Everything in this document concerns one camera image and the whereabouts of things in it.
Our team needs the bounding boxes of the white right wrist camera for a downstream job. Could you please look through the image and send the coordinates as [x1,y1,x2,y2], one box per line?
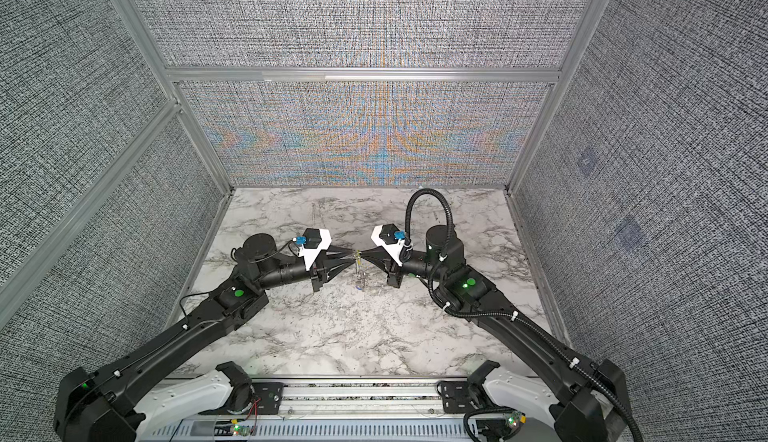
[370,223,407,267]

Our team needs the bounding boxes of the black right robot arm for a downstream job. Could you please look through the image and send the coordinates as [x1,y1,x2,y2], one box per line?
[361,224,643,441]

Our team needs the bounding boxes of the thin black left cable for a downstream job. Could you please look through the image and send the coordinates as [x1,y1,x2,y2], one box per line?
[178,290,211,317]

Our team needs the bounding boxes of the black corrugated right cable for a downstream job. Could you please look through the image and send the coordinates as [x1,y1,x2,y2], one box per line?
[404,188,644,442]

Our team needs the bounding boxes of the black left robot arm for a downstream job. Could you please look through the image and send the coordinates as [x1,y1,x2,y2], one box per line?
[53,228,355,441]

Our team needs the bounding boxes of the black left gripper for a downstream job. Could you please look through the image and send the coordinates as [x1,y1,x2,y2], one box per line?
[259,244,355,294]

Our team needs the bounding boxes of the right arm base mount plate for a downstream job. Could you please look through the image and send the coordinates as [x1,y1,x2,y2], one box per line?
[435,379,518,414]

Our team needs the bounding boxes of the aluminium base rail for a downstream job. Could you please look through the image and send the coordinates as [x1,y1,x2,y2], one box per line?
[119,375,619,442]

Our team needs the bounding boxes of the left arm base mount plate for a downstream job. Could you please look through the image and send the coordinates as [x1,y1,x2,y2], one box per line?
[201,382,284,417]

